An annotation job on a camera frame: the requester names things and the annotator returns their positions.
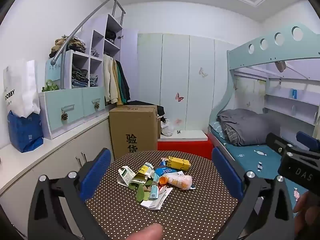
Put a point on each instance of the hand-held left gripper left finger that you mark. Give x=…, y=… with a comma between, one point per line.
x=96, y=172

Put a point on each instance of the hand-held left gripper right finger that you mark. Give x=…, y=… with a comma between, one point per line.
x=227, y=175

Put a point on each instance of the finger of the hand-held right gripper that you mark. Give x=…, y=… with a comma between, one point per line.
x=276, y=141
x=307, y=140

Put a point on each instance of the orange bottle cap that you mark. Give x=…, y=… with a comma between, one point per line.
x=162, y=180

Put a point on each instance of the person's right hand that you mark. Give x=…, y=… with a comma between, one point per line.
x=303, y=205

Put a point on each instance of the person's left hand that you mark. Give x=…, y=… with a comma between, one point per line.
x=145, y=233

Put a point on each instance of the teal fish-print mattress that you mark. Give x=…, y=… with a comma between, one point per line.
x=252, y=157

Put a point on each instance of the white medicine box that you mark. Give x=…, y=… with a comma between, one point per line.
x=125, y=176

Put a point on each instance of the grey blanket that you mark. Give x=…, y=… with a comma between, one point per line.
x=247, y=127

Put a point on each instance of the brown polka-dot tablecloth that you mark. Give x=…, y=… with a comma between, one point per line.
x=120, y=205

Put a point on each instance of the flattened green yellow carton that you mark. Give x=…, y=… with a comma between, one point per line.
x=143, y=171

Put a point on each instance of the small blue box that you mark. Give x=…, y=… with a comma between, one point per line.
x=294, y=93

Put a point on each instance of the yellow drink carton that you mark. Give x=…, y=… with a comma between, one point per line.
x=180, y=164

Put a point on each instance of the green leaf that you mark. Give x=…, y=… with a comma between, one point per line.
x=140, y=192

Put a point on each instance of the plastic bottle with orange drink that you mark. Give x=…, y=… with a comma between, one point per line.
x=178, y=181

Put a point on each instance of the red step with white top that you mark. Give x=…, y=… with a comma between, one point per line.
x=185, y=147

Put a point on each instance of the white low cabinet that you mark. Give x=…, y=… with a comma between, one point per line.
x=50, y=150

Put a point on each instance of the small teal white box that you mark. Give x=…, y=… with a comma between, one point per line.
x=153, y=192

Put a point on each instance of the large cardboard box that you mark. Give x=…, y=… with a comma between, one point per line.
x=135, y=125

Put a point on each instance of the pine cone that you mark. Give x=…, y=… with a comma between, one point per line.
x=64, y=116
x=97, y=106

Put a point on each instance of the blue snack wrapper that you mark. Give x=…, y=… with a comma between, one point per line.
x=162, y=171

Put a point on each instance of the white paper leaflet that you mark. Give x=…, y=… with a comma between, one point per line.
x=160, y=200

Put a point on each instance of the pale pink butterfly sticker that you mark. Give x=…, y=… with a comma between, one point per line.
x=178, y=121

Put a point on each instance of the narrow mint drawer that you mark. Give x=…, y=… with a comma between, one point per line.
x=92, y=98

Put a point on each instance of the white plastic bag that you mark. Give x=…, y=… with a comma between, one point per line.
x=167, y=128

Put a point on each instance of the wide mint drawer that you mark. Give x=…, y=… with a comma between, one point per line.
x=60, y=102

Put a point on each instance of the blue bag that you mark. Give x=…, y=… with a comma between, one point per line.
x=23, y=132

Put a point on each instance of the black cloth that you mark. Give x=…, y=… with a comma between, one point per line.
x=147, y=103

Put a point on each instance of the mint bunk bed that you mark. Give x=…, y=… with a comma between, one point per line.
x=250, y=55

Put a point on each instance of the green hanging jacket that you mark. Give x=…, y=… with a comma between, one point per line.
x=123, y=85

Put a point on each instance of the cream hanging jacket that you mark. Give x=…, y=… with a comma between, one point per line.
x=110, y=80

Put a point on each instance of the dark hanging jacket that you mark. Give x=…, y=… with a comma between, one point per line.
x=127, y=80

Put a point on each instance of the folded dark clothes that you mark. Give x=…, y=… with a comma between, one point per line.
x=79, y=75

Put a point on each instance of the pale brown butterfly sticker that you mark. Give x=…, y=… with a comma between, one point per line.
x=203, y=72

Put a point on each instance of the pale blue box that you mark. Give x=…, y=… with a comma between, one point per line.
x=55, y=72

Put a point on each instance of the white paper shopping bag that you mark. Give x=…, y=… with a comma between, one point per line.
x=21, y=87

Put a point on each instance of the white wardrobe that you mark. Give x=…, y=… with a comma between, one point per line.
x=175, y=67

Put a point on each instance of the lilac stair shelf cabinet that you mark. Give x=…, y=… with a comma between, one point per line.
x=98, y=42

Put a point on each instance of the pile of brown clothes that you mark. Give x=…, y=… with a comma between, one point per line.
x=67, y=45

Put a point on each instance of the black folded clothes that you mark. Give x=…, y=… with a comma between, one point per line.
x=111, y=36

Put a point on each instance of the grey metal handrail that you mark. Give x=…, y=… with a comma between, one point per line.
x=82, y=22

